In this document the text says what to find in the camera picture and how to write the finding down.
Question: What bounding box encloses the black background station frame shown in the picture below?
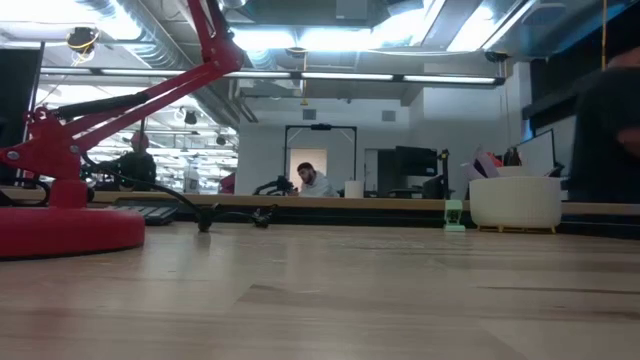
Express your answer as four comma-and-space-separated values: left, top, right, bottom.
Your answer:
284, 124, 358, 184

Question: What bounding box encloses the white screen panel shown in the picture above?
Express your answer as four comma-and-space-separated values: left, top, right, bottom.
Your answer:
515, 129, 556, 177

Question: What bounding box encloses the person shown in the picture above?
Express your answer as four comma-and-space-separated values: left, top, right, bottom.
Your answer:
291, 161, 340, 198
117, 130, 157, 191
567, 47, 640, 204

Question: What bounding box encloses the red desk lamp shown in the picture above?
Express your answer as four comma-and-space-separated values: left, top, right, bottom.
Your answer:
0, 0, 245, 260

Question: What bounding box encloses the black overhead camera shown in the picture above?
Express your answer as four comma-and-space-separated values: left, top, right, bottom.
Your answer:
66, 27, 100, 54

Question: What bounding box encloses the lilac plastic tool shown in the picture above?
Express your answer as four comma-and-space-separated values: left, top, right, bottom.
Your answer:
459, 146, 501, 180

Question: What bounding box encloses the black lamp power cable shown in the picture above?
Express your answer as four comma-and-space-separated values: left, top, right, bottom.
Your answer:
82, 154, 279, 233

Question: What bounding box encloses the yellow cable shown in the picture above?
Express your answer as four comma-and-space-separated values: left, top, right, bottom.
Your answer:
601, 0, 609, 71

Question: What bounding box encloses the black monitor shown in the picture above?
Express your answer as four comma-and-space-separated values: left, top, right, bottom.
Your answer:
394, 145, 440, 177

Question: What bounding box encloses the white ribbed pen cup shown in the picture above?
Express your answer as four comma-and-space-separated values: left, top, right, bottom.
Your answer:
468, 174, 563, 235

